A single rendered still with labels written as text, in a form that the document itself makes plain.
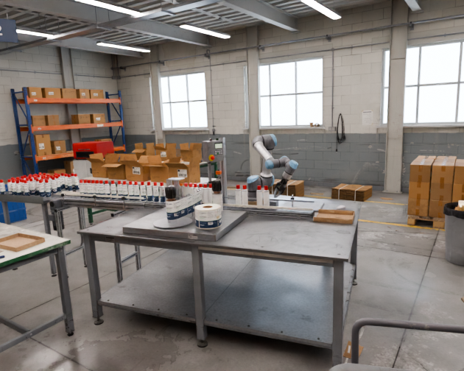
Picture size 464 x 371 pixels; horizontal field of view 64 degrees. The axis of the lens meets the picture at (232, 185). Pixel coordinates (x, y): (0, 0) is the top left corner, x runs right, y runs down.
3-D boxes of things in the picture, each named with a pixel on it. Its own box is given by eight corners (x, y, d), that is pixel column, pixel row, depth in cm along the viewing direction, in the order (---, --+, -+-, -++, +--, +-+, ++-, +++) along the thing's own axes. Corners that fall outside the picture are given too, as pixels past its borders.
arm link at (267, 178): (255, 185, 374) (258, 133, 348) (269, 182, 378) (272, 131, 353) (261, 190, 364) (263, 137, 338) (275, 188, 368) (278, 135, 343)
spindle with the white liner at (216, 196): (211, 216, 313) (209, 180, 307) (215, 213, 321) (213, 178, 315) (221, 216, 309) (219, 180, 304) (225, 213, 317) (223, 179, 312)
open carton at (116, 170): (101, 179, 581) (98, 156, 574) (121, 175, 619) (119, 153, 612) (118, 181, 563) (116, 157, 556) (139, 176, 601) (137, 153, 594)
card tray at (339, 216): (313, 221, 301) (313, 216, 300) (318, 213, 325) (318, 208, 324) (352, 224, 290) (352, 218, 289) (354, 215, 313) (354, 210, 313)
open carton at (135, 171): (120, 182, 558) (118, 157, 551) (141, 177, 596) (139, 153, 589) (139, 183, 539) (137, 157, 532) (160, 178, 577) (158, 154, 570)
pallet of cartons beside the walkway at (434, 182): (473, 232, 506) (479, 166, 489) (406, 224, 549) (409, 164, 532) (472, 210, 606) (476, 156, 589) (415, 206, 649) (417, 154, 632)
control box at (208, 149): (202, 161, 347) (202, 140, 343) (219, 160, 356) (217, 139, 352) (208, 162, 339) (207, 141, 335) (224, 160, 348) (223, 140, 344)
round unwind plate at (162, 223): (145, 227, 287) (145, 226, 287) (166, 216, 315) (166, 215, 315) (180, 230, 275) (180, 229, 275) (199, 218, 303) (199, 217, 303)
